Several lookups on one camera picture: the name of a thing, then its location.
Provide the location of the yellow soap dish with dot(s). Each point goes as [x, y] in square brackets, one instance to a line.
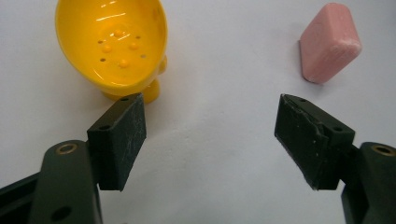
[112, 46]

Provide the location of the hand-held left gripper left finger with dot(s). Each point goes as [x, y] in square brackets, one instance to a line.
[116, 146]

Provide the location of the pink soap bar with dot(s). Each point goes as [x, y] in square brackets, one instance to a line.
[328, 43]

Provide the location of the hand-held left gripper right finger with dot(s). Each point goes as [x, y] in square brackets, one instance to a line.
[314, 140]

